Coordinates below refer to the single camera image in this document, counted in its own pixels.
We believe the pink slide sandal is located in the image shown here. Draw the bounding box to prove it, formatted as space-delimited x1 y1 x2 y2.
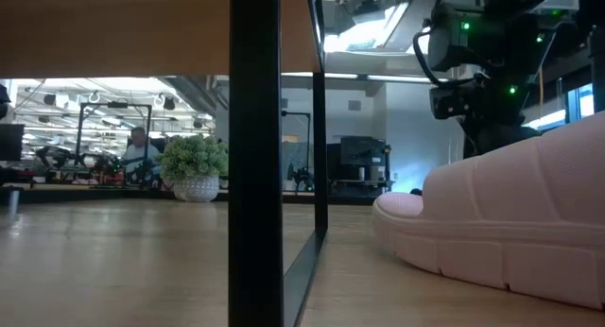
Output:
372 110 605 312

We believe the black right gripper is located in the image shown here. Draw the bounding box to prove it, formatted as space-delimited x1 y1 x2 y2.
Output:
460 113 544 160

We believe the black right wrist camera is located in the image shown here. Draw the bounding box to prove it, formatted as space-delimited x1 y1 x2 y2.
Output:
428 84 475 121

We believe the dark computer monitor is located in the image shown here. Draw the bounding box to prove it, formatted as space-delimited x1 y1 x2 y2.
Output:
0 123 26 163

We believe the black metal table frame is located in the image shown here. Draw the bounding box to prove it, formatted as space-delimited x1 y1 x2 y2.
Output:
0 182 379 207

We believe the person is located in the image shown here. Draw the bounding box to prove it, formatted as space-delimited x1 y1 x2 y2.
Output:
120 126 163 185

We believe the green plant in white pot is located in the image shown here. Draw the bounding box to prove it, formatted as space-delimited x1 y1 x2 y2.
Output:
155 133 231 203

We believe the dark equipment cabinet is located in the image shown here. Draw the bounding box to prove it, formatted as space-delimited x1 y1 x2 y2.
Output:
326 135 394 198

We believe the black rig pole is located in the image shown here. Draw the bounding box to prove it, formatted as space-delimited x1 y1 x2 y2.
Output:
587 24 605 114

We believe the wooden shelf panel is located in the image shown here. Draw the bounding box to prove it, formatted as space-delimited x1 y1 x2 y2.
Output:
0 0 330 327

